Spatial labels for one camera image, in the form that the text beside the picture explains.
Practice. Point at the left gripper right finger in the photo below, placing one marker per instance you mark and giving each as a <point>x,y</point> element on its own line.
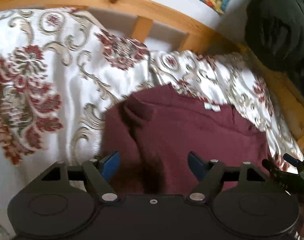
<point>198,166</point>

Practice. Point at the floral white bedspread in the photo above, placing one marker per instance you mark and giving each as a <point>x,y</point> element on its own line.
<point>228,80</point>

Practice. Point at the maroon sweater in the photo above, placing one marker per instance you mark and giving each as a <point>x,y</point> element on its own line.
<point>155,129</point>

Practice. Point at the floral white pillow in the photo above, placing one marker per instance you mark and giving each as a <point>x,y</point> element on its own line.
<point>60,70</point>

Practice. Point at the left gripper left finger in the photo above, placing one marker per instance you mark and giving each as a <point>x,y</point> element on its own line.
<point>109,165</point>

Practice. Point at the wooden bed frame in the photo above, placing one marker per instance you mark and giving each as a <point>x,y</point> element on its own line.
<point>199,38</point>

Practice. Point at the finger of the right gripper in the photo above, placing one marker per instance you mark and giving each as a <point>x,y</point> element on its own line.
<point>284,179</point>
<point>299,165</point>

